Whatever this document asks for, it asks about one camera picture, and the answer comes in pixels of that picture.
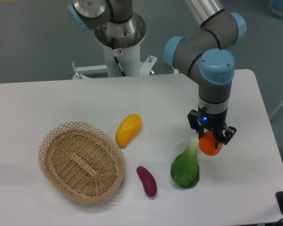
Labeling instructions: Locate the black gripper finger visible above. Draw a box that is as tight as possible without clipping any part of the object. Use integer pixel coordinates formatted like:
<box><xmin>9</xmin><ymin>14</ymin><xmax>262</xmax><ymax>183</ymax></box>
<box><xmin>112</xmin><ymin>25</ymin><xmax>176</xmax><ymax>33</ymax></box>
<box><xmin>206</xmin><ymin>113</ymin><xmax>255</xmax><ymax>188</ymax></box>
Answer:
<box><xmin>213</xmin><ymin>125</ymin><xmax>237</xmax><ymax>149</ymax></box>
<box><xmin>187</xmin><ymin>110</ymin><xmax>204</xmax><ymax>139</ymax></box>

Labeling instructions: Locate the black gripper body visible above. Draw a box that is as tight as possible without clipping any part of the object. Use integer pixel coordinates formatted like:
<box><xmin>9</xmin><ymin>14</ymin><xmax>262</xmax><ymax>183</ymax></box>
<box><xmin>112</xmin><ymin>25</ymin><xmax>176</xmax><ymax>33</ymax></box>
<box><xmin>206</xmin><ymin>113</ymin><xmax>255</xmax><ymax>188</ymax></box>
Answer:
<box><xmin>197</xmin><ymin>102</ymin><xmax>228</xmax><ymax>129</ymax></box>

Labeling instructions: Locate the orange fruit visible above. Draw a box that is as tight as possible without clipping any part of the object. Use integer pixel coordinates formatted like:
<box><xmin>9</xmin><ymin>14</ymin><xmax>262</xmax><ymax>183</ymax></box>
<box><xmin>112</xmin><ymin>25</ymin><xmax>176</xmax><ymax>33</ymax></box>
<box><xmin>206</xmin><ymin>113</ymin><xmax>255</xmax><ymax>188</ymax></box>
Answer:
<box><xmin>199</xmin><ymin>130</ymin><xmax>223</xmax><ymax>156</ymax></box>

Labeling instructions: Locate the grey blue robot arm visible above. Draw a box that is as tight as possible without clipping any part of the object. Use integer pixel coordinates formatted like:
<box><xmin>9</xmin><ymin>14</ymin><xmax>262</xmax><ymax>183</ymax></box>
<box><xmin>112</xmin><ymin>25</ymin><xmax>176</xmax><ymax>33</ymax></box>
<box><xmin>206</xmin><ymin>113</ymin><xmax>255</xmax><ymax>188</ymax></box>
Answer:
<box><xmin>67</xmin><ymin>0</ymin><xmax>247</xmax><ymax>149</ymax></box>

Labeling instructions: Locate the green bok choy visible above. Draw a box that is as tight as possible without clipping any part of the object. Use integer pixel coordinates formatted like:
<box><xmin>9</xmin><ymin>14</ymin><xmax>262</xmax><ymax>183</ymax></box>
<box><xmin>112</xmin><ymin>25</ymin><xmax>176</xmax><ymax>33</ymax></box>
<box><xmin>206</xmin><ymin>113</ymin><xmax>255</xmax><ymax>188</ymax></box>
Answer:
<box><xmin>170</xmin><ymin>137</ymin><xmax>200</xmax><ymax>189</ymax></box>

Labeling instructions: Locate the yellow mango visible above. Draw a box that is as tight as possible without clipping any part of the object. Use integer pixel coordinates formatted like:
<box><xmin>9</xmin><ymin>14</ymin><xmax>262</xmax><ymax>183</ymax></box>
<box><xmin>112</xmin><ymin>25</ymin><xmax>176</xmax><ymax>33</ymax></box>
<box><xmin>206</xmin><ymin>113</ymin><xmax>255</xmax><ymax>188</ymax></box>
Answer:
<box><xmin>115</xmin><ymin>114</ymin><xmax>142</xmax><ymax>148</ymax></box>

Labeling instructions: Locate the purple sweet potato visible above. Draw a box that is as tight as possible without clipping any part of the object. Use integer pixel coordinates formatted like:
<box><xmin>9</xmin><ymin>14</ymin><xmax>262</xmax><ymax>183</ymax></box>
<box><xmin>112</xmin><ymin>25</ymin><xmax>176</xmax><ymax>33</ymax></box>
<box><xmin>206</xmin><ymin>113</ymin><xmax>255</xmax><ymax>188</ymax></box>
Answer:
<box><xmin>136</xmin><ymin>166</ymin><xmax>158</xmax><ymax>197</ymax></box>

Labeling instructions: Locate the woven wicker basket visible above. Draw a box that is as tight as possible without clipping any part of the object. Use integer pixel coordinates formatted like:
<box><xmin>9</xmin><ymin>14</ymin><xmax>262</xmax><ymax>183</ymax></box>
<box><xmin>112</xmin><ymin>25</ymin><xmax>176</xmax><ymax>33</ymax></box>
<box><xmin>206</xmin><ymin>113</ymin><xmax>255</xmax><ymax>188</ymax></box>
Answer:
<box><xmin>38</xmin><ymin>121</ymin><xmax>125</xmax><ymax>204</ymax></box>

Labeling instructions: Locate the blue object top right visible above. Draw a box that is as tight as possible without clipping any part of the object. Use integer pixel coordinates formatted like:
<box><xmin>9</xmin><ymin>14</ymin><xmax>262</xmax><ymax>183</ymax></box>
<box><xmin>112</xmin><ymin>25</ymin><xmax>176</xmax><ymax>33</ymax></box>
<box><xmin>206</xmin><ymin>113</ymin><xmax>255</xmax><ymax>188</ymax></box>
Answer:
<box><xmin>269</xmin><ymin>0</ymin><xmax>283</xmax><ymax>20</ymax></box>

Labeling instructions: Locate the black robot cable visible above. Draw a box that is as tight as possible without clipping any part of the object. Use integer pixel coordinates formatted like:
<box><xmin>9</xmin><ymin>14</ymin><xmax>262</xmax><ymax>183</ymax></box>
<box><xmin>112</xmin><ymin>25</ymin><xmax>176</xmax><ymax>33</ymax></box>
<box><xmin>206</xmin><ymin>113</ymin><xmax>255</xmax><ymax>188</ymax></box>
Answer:
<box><xmin>111</xmin><ymin>37</ymin><xmax>127</xmax><ymax>77</ymax></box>

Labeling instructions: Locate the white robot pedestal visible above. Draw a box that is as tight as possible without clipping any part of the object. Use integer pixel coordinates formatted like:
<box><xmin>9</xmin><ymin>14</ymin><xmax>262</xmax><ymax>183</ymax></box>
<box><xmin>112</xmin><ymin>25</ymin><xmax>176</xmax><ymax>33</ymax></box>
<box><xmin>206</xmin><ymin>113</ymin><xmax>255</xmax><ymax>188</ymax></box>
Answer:
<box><xmin>72</xmin><ymin>12</ymin><xmax>157</xmax><ymax>79</ymax></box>

